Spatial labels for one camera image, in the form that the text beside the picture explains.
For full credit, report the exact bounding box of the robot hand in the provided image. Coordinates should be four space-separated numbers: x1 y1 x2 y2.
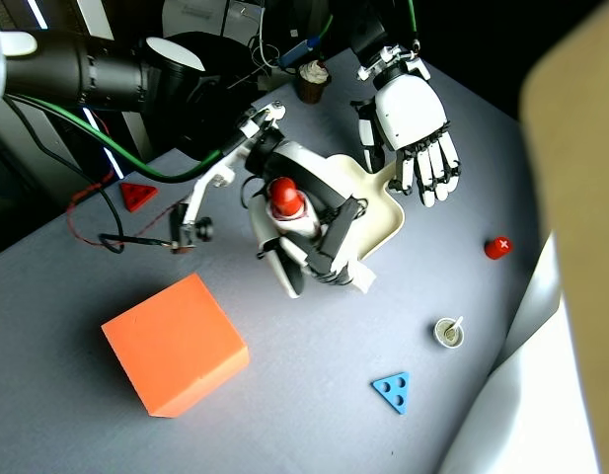
242 132 372 300
350 73 463 207

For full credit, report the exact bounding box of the cream brush with red handle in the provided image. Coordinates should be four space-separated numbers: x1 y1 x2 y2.
266 176 378 296

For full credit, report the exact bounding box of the cream plastic dustpan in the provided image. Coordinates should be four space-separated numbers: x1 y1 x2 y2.
328 153 407 261

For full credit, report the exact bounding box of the toy cupcake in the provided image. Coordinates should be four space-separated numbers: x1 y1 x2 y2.
296 59 333 105

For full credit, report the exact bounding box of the red cylinder with white cross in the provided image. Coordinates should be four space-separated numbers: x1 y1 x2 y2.
484 235 514 261

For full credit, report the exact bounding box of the red triangle block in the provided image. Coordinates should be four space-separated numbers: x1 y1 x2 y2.
118 182 159 213

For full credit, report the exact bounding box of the blurred beige panel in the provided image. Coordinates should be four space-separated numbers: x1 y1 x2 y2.
518 0 609 474

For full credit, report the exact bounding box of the grey table cloth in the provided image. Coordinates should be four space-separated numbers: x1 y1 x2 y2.
0 48 565 474

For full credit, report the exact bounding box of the orange foam block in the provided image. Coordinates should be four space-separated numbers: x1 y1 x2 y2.
101 273 250 419

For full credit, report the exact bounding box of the small white cup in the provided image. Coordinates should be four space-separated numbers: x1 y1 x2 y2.
433 317 466 350

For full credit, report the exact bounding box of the blue triangle block with holes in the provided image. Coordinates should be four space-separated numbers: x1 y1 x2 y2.
371 371 412 415

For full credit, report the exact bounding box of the white robot body shell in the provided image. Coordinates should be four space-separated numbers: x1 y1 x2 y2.
436 231 601 474

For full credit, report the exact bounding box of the white cable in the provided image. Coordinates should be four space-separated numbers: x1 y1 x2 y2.
252 0 285 70

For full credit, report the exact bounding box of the white frame post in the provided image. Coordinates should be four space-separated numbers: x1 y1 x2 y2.
76 0 115 40

